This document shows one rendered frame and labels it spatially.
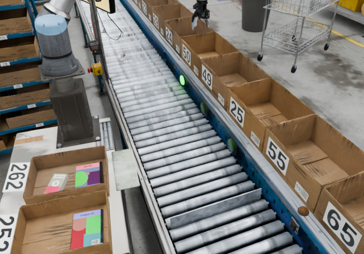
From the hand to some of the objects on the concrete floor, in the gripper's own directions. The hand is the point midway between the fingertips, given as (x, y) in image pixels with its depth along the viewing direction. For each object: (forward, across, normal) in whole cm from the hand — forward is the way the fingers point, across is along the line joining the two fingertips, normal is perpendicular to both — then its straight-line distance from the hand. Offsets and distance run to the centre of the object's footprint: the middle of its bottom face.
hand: (200, 27), depth 222 cm
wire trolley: (+121, +196, +131) cm, 265 cm away
